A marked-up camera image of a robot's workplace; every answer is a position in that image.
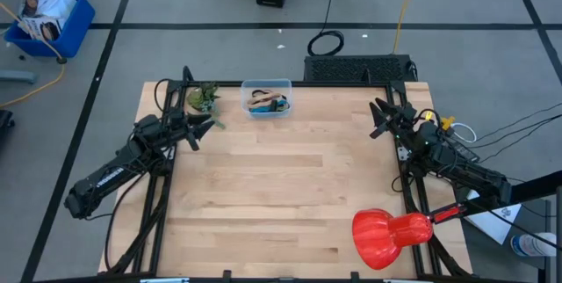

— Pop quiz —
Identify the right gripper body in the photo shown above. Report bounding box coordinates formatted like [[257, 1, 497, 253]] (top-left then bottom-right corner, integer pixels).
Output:
[[385, 110, 434, 148]]

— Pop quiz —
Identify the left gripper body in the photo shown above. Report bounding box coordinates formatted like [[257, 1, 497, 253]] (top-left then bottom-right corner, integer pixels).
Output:
[[164, 111, 195, 142]]

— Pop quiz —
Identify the clear plastic bin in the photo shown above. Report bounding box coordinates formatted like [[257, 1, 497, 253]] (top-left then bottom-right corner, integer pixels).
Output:
[[240, 77, 293, 120]]

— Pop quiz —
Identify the blue plastic floor bin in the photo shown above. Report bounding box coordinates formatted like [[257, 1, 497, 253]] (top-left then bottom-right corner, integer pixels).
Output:
[[4, 0, 97, 60]]

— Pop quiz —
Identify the potted green succulent plant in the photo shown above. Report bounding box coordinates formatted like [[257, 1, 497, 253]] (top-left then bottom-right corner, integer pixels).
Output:
[[185, 81, 227, 130]]

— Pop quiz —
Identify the yellow power plug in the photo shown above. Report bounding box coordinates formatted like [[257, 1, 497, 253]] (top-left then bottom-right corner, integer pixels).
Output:
[[437, 115, 457, 132]]

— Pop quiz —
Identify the black perforated computer case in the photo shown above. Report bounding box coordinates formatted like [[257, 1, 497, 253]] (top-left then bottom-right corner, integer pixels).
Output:
[[302, 54, 418, 83]]

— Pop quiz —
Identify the black power adapter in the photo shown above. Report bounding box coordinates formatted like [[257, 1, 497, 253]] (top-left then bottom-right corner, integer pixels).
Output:
[[441, 135, 482, 166]]

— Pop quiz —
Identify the white paper sheet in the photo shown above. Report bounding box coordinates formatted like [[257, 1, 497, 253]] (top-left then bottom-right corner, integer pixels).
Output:
[[464, 188, 523, 246]]

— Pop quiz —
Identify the black boom bar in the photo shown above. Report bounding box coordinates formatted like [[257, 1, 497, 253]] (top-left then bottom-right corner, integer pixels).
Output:
[[463, 171, 562, 214]]

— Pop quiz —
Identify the white plastic bag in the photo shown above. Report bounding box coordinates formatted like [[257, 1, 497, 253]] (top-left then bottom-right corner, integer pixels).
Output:
[[39, 0, 78, 29]]

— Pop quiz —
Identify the white printed cardboard box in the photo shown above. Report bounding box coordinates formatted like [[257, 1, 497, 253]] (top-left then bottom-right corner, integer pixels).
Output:
[[20, 0, 59, 18], [19, 15, 62, 42]]

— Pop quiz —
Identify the grey metal table leg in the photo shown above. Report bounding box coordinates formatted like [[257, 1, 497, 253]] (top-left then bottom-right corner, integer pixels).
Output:
[[0, 69, 38, 86]]

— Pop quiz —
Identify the black floor object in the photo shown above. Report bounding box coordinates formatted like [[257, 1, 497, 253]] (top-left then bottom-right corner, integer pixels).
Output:
[[0, 108, 17, 142]]

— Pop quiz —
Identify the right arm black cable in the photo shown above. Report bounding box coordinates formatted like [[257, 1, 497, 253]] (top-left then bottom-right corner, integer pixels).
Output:
[[416, 107, 442, 127]]

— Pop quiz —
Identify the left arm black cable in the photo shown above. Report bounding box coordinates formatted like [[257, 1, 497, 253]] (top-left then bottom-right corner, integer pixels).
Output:
[[153, 77, 177, 115]]

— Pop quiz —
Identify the white looped cable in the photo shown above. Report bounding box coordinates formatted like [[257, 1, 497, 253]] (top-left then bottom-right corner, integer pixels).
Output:
[[450, 121, 479, 144]]

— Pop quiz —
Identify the coiled black floor cable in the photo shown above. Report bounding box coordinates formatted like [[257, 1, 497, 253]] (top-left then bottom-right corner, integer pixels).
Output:
[[306, 0, 346, 58]]

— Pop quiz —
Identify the yellow floor cable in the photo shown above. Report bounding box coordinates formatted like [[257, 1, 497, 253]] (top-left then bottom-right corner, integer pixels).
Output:
[[392, 0, 422, 54], [0, 1, 67, 109]]

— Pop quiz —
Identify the thin black floor cable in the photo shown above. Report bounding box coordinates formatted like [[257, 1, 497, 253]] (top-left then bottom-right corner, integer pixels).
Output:
[[476, 101, 562, 143], [481, 114, 562, 163]]

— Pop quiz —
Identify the black arm base cable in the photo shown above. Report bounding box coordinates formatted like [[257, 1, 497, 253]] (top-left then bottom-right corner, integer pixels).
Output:
[[103, 169, 148, 272]]

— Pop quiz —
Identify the thin black lamp cord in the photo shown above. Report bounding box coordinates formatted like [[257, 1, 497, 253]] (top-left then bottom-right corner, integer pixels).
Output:
[[482, 206, 562, 250]]

